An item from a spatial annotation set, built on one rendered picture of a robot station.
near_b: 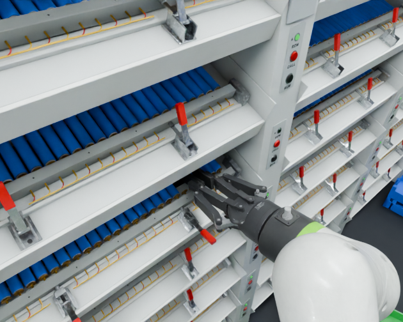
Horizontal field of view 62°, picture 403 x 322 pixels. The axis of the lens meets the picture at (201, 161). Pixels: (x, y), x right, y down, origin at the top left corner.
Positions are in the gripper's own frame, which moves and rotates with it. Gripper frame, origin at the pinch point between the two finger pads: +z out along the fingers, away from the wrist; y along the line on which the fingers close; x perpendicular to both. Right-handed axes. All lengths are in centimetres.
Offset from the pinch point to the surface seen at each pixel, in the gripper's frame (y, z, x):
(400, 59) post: -83, -3, -2
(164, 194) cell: 6.5, 3.2, 2.0
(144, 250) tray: 16.1, -2.0, 7.2
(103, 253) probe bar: 22.9, -0.3, 3.5
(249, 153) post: -12.7, -3.0, -1.2
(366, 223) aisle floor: -110, 5, 98
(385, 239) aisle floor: -108, -7, 100
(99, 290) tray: 26.5, -3.2, 7.9
